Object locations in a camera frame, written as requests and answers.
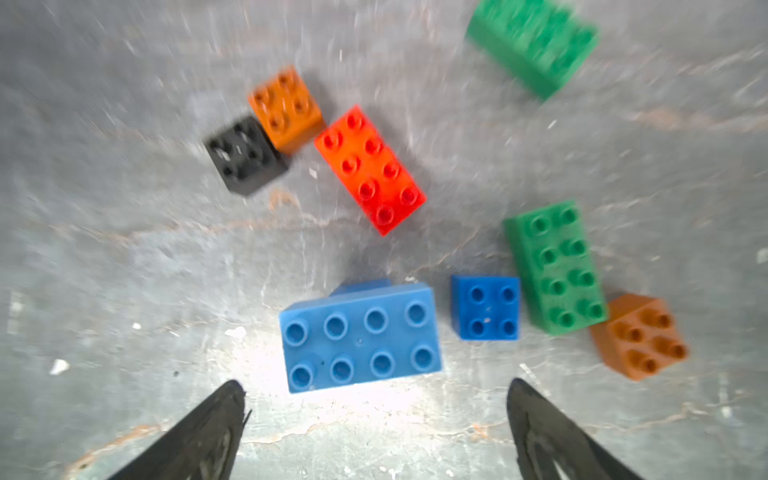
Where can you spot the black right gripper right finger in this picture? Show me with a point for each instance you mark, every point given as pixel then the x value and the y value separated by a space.
pixel 549 444

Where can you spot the blue small lego brick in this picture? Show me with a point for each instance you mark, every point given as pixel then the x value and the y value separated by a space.
pixel 485 308

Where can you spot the brown small lego brick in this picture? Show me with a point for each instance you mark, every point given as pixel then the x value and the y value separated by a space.
pixel 640 338

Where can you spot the green long lego brick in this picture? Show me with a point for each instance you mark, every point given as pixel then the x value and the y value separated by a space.
pixel 560 281

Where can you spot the red lego brick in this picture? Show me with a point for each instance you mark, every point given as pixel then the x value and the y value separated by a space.
pixel 370 171

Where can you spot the dark green far lego brick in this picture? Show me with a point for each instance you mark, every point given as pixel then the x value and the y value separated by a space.
pixel 541 43

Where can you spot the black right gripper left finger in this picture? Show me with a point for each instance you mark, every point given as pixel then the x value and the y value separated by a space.
pixel 203 445

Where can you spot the black small lego brick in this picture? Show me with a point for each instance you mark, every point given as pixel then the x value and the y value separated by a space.
pixel 244 156

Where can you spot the orange small lego brick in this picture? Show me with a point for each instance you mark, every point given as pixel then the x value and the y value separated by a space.
pixel 287 111

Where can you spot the light blue long lego brick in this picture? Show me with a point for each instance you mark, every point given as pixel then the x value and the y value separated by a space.
pixel 360 333

